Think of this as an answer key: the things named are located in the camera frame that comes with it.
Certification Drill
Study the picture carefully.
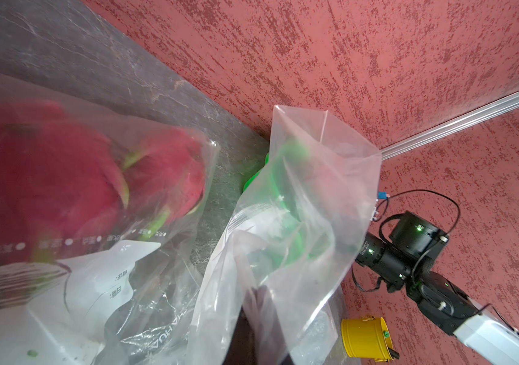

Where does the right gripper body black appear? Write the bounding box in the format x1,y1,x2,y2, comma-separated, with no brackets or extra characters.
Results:
355,211,449,292

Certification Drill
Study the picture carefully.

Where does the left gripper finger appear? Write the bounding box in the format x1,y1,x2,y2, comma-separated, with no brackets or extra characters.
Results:
241,287,294,364

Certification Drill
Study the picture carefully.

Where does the clear zip-top bag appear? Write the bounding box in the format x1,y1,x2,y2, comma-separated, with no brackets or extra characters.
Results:
186,105,382,364
0,74,219,364

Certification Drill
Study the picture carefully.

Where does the dragon fruit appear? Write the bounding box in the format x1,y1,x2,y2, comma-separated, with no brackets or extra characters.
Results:
0,101,130,262

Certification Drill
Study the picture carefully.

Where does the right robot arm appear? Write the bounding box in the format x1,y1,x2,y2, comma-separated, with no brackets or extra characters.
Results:
355,211,519,364

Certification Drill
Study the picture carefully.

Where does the yellow cup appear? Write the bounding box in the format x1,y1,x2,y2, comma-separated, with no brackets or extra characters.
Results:
341,316,400,362

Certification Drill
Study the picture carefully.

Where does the green plastic basket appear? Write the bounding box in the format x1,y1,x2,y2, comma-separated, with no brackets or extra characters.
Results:
243,138,330,266

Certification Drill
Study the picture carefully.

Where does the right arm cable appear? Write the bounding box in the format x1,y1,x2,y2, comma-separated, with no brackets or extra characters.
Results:
350,189,519,361

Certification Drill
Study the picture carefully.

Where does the right corner aluminium post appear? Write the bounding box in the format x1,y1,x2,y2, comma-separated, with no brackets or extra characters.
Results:
381,91,519,161

